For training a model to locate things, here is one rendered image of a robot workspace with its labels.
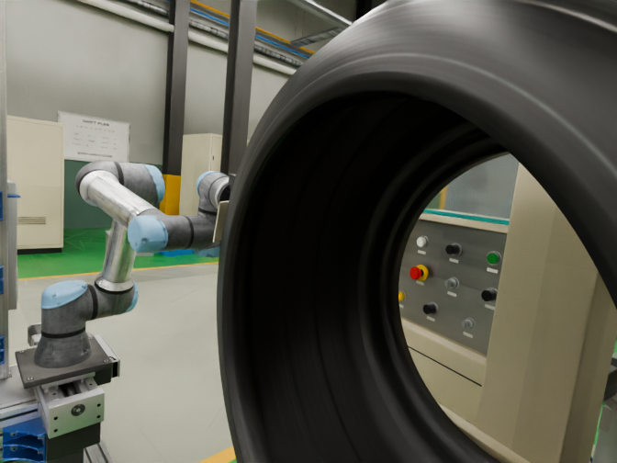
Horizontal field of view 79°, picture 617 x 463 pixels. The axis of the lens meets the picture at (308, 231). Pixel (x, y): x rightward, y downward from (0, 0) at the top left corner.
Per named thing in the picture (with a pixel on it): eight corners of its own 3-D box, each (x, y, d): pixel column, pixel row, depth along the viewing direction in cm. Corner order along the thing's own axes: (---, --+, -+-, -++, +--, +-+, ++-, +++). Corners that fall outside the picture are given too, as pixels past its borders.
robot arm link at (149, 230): (59, 151, 98) (148, 213, 70) (103, 155, 107) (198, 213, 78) (55, 193, 101) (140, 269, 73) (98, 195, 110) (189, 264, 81)
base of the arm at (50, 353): (30, 352, 117) (30, 322, 116) (84, 342, 127) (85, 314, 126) (38, 373, 106) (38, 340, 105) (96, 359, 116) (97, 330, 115)
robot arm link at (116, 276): (76, 306, 124) (105, 152, 106) (121, 299, 136) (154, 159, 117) (89, 329, 118) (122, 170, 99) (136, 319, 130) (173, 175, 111)
